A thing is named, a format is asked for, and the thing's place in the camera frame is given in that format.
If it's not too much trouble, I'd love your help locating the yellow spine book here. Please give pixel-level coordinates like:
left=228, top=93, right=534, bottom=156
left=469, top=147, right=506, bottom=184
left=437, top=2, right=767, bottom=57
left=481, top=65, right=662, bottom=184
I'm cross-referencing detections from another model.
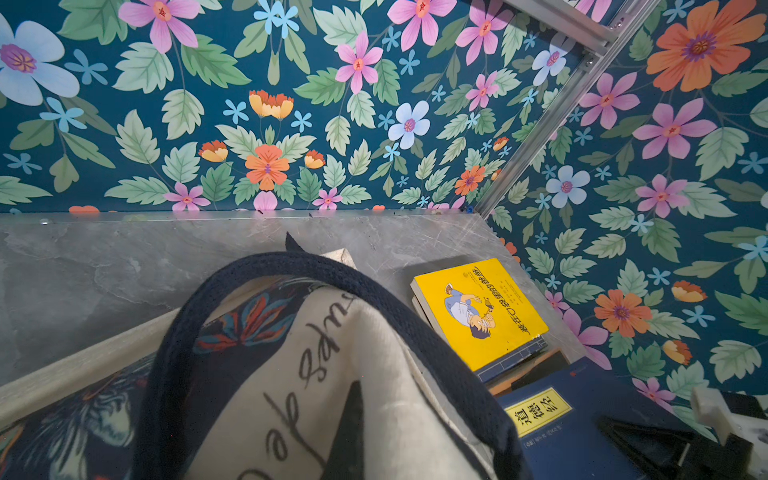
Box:
left=411, top=259, right=549, bottom=374

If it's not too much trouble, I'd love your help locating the cream canvas tote bag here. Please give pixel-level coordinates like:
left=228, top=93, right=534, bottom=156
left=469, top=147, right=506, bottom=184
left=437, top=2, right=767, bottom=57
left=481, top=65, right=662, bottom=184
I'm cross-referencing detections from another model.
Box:
left=1, top=240, right=531, bottom=479

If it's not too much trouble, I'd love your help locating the brown cover book barcode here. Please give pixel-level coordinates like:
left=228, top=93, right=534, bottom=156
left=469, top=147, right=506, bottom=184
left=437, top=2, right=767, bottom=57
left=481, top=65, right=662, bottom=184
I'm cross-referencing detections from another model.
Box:
left=488, top=349, right=570, bottom=397

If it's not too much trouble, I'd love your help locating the navy book yellow label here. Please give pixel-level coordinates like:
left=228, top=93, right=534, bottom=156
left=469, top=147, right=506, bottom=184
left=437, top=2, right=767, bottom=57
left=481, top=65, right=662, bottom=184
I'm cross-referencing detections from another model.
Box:
left=476, top=338, right=548, bottom=384
left=498, top=358, right=692, bottom=479

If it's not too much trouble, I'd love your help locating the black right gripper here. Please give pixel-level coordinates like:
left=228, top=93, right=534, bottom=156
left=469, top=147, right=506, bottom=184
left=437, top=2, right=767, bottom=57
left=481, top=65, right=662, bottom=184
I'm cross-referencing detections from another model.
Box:
left=597, top=416, right=767, bottom=479

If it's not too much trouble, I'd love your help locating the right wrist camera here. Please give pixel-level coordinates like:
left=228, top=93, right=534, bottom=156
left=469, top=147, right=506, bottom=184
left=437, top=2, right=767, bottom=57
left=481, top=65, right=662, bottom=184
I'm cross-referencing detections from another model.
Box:
left=691, top=387, right=767, bottom=447

